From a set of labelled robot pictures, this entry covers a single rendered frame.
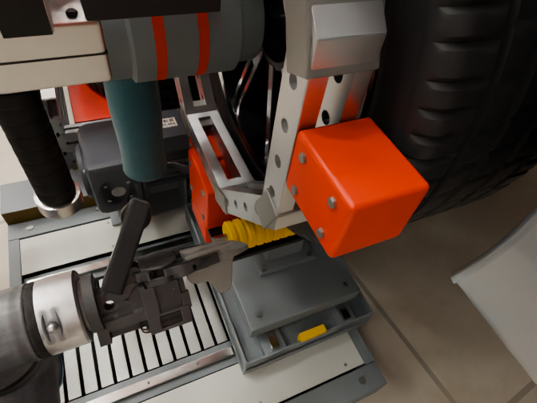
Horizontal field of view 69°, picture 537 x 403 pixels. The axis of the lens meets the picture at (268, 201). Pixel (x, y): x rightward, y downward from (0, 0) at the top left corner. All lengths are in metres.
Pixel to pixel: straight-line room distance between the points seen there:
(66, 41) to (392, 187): 0.26
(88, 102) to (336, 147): 1.16
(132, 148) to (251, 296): 0.45
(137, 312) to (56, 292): 0.10
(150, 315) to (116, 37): 0.32
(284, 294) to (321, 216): 0.67
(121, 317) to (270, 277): 0.54
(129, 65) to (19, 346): 0.33
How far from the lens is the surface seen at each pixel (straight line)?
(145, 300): 0.50
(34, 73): 0.34
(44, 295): 0.51
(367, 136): 0.34
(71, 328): 0.50
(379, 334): 1.26
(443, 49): 0.32
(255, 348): 1.00
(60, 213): 0.45
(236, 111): 0.76
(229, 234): 0.68
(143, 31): 0.47
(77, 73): 0.34
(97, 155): 1.01
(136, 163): 0.79
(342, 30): 0.30
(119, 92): 0.69
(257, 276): 0.99
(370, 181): 0.30
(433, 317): 1.36
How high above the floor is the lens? 1.09
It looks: 50 degrees down
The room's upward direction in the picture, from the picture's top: 11 degrees clockwise
